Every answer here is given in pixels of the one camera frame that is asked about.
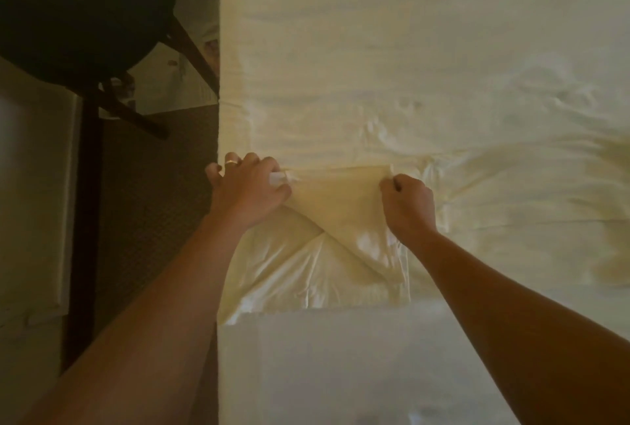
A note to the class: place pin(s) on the person's left hand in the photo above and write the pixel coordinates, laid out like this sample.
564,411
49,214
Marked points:
246,191

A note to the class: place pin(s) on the person's right hand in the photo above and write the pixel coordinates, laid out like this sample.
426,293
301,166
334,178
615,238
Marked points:
409,208

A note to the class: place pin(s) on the white t-shirt blue player print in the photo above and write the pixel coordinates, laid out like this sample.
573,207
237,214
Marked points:
335,252

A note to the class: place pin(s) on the person's right forearm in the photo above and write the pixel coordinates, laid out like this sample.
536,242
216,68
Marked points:
532,341

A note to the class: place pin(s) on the person's left forearm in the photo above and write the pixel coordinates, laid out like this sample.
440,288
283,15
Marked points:
138,331

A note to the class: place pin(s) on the white bed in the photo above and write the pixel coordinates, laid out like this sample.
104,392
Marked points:
413,36

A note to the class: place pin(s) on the black round stool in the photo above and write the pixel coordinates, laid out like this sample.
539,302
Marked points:
79,7

